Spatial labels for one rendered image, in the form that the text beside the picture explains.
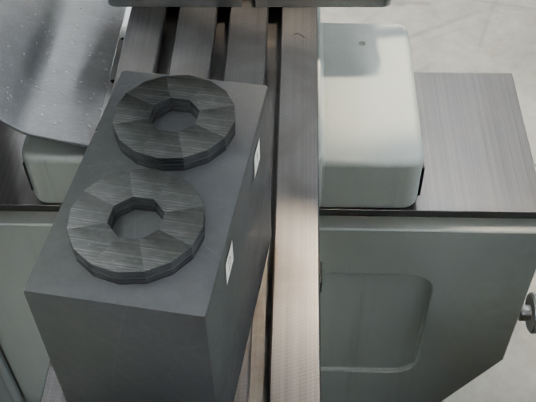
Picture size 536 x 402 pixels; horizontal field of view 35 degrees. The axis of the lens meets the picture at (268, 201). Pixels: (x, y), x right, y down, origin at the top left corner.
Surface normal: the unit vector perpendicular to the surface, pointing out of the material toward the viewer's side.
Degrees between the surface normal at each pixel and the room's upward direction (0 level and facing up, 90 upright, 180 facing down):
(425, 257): 90
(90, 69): 17
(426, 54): 0
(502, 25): 0
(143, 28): 0
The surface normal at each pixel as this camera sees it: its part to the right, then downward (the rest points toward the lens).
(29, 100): 0.59, -0.52
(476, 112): -0.01, -0.66
